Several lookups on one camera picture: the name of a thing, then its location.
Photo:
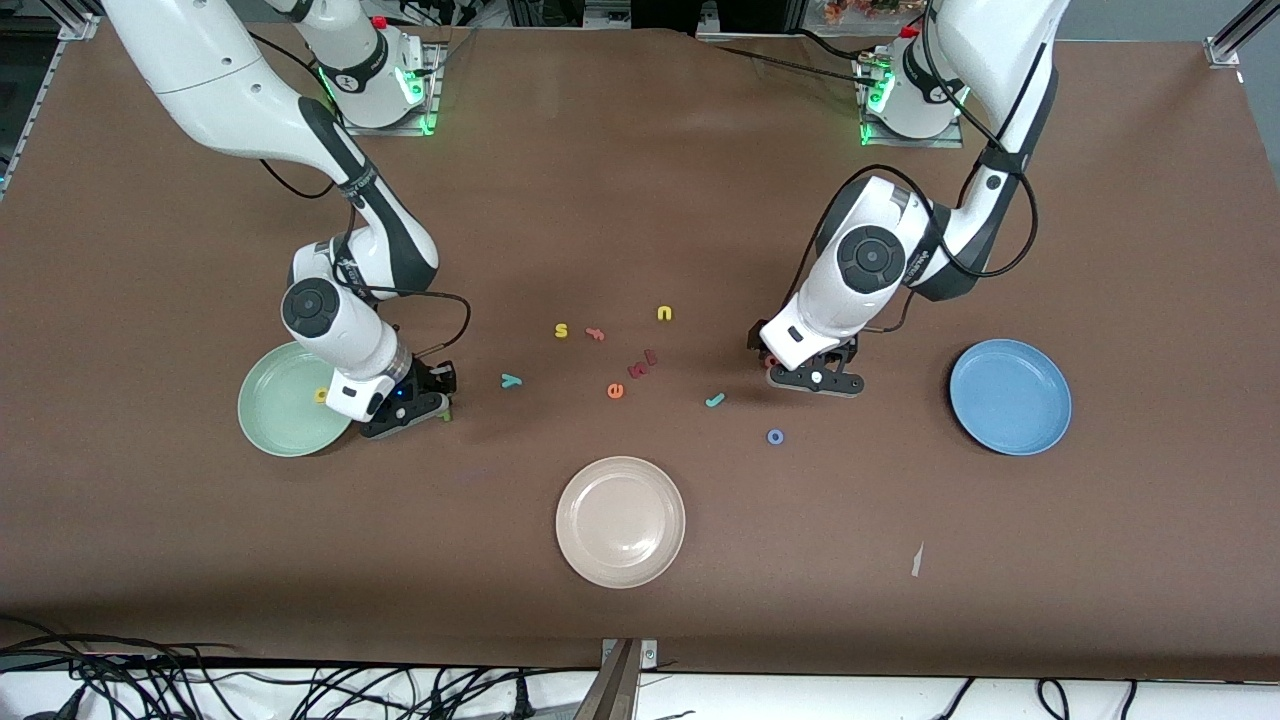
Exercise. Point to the aluminium frame profile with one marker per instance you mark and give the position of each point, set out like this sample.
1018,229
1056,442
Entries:
80,25
1235,40

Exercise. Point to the beige plate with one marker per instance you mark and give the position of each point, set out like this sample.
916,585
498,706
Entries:
620,522

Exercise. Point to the grey metal bracket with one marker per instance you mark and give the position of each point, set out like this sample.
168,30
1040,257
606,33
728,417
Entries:
625,665

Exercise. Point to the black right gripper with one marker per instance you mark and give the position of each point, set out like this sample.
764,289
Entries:
426,379

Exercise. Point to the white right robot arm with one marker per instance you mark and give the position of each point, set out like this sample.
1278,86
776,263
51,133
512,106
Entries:
210,70

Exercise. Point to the small grey paper scrap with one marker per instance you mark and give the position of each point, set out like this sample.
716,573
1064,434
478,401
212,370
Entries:
917,560

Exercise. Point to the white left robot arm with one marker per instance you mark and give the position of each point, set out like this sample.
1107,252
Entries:
870,260

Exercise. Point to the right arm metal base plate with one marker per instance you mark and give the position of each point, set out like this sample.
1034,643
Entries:
385,128

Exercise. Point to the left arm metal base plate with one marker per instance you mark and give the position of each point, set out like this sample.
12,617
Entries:
910,142

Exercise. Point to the blue plate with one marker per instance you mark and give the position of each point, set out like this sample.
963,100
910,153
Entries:
1010,397

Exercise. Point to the green plate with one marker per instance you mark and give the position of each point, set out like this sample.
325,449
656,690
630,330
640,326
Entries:
275,410

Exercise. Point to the orange artificial flowers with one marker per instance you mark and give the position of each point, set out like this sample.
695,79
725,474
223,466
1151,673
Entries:
860,10

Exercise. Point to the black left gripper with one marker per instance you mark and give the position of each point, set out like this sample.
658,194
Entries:
757,345

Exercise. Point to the brown paper table cover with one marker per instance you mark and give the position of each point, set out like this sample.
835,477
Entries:
640,200

